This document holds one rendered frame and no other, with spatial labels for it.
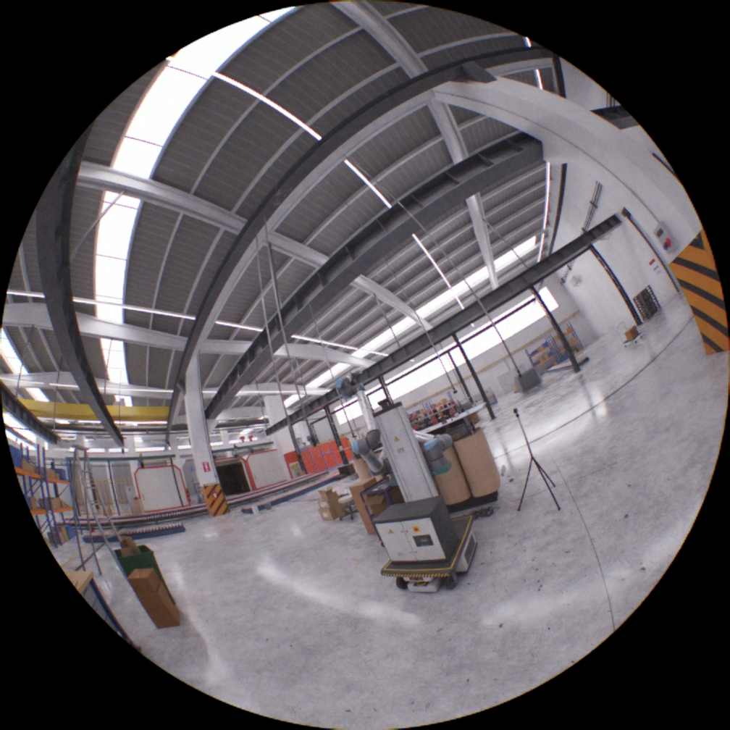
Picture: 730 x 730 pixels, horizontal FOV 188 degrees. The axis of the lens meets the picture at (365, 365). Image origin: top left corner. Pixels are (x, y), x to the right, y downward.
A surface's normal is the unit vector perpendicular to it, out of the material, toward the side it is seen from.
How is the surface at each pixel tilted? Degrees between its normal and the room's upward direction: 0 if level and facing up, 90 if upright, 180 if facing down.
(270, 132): 175
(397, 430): 90
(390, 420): 90
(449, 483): 90
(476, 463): 90
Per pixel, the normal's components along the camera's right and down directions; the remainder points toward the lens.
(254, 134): 0.29, 0.87
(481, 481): -0.57, -0.07
